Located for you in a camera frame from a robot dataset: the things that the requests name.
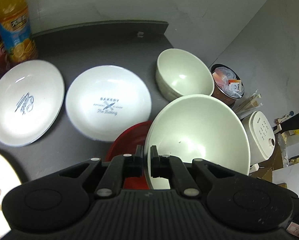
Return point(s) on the red and black bowl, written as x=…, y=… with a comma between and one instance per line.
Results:
x=127, y=142

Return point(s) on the white bakery print plate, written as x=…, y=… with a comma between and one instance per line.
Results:
x=104, y=101

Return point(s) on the orange juice bottle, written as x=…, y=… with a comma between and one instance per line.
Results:
x=15, y=31

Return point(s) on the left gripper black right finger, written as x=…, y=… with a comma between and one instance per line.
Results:
x=172, y=168

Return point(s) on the white electric kettle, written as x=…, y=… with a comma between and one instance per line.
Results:
x=260, y=136

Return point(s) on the cardboard box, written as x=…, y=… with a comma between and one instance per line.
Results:
x=285, y=154

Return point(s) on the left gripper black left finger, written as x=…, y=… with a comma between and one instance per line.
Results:
x=114, y=173

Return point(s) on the cream ceramic bowl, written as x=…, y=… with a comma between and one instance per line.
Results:
x=198, y=126
x=180, y=73

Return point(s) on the brown pot with packets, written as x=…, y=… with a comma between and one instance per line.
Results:
x=228, y=86

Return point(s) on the white deep plate blue script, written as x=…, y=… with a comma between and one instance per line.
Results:
x=31, y=96

